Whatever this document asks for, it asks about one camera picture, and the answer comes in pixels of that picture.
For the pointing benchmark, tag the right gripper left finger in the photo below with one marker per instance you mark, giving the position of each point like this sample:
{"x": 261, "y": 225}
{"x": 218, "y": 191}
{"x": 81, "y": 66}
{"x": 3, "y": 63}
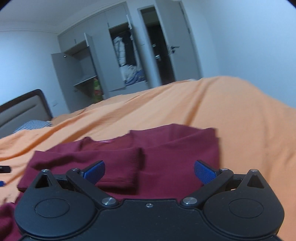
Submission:
{"x": 84, "y": 180}

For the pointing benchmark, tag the grey room door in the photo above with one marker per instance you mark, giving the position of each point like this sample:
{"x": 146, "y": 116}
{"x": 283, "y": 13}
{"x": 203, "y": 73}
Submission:
{"x": 178, "y": 39}

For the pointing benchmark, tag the colourful bag in wardrobe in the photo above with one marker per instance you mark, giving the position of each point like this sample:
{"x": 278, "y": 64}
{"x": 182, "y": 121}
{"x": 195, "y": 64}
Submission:
{"x": 97, "y": 92}

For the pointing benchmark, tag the orange bed cover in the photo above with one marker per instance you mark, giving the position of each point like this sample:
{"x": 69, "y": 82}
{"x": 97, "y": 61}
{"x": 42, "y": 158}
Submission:
{"x": 254, "y": 131}

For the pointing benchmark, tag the blue folded cloth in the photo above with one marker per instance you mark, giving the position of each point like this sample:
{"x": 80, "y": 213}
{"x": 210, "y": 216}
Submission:
{"x": 136, "y": 77}

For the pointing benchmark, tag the grey open wardrobe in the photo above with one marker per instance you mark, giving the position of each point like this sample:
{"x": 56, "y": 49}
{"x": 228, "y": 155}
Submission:
{"x": 86, "y": 52}

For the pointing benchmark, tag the dark wood padded headboard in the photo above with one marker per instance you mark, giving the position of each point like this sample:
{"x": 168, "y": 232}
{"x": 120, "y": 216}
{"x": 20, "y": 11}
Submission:
{"x": 30, "y": 106}

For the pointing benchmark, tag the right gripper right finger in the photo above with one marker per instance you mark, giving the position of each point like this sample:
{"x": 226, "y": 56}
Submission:
{"x": 214, "y": 181}

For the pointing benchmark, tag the dark red shirt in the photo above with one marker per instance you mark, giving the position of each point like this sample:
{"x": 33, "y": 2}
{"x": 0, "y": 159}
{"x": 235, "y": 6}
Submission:
{"x": 157, "y": 163}

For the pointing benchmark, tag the white clothes pile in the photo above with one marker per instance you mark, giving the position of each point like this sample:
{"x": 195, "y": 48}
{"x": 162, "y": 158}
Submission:
{"x": 124, "y": 51}

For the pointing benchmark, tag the blue checkered pillow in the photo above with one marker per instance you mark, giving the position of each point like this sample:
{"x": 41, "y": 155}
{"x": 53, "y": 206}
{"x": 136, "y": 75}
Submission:
{"x": 33, "y": 125}

